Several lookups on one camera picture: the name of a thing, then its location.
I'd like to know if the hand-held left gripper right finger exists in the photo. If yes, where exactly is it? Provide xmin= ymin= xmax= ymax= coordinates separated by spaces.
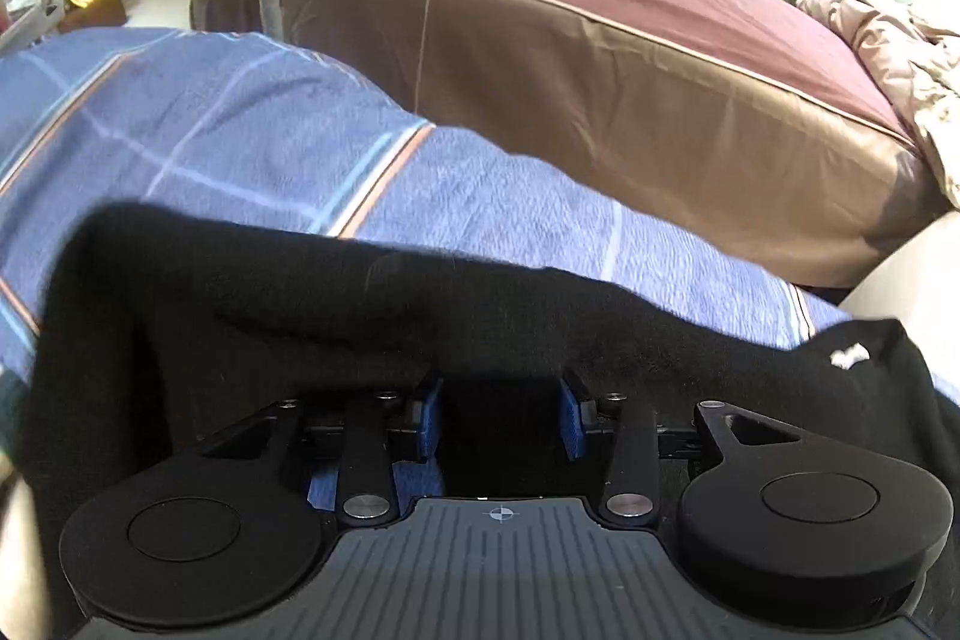
xmin=559 ymin=368 xmax=809 ymax=530

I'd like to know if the black garment with white mark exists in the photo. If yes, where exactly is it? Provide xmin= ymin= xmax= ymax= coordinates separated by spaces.
xmin=34 ymin=201 xmax=960 ymax=611

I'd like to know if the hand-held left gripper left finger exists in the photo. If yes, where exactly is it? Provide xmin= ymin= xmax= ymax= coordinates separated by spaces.
xmin=199 ymin=373 xmax=446 ymax=530

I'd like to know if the beige quilt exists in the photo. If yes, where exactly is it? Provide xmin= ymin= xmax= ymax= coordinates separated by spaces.
xmin=795 ymin=0 xmax=960 ymax=208

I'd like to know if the blue plaid bed sheet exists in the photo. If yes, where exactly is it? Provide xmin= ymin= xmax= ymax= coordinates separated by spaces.
xmin=0 ymin=26 xmax=856 ymax=386

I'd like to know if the brown covered bed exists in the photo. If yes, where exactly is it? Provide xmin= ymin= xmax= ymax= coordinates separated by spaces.
xmin=187 ymin=0 xmax=950 ymax=290

